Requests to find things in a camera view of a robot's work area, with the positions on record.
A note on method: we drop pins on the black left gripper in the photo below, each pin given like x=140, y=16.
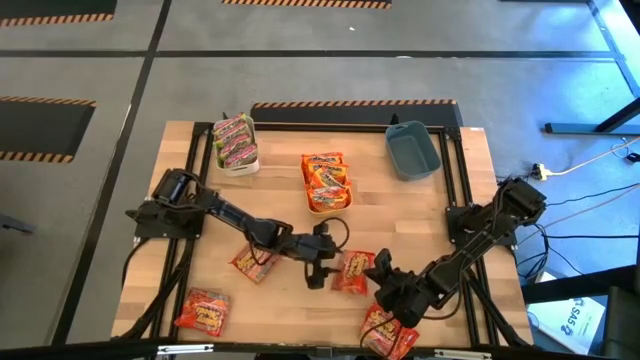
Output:
x=312, y=247

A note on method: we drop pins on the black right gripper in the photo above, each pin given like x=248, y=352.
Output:
x=417, y=297

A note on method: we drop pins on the small black power adapter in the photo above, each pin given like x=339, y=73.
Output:
x=632, y=157

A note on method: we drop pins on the black hazard-striped floor mat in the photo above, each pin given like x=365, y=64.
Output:
x=50, y=7
x=425, y=115
x=40, y=130
x=300, y=4

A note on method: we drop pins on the black aluminium table frame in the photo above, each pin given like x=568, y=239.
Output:
x=350, y=128

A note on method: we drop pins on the lime chili ramen noodle pack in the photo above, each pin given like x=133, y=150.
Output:
x=241, y=159
x=237, y=149
x=234, y=137
x=230, y=125

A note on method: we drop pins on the teal plastic bin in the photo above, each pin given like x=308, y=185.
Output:
x=412, y=152

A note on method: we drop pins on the red Saucy Noodles pack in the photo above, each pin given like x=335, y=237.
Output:
x=405, y=347
x=355, y=272
x=202, y=312
x=252, y=267

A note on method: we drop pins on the white plastic bin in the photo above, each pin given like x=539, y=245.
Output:
x=242, y=170

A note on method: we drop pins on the black desk leg frame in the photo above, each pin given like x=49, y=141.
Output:
x=590, y=128

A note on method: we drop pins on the yellow plastic bin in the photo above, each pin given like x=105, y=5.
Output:
x=327, y=212

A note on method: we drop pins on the yellow power strip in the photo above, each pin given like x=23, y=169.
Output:
x=540, y=171

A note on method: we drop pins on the black furniture piece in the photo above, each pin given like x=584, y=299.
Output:
x=575, y=287

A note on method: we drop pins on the grey furniture foot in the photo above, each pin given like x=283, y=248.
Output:
x=15, y=224

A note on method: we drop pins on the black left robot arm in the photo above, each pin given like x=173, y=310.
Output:
x=235, y=217

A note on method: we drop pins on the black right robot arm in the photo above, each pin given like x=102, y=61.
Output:
x=450, y=275

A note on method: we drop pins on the white printed paper sheet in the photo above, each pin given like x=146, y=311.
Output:
x=565, y=325

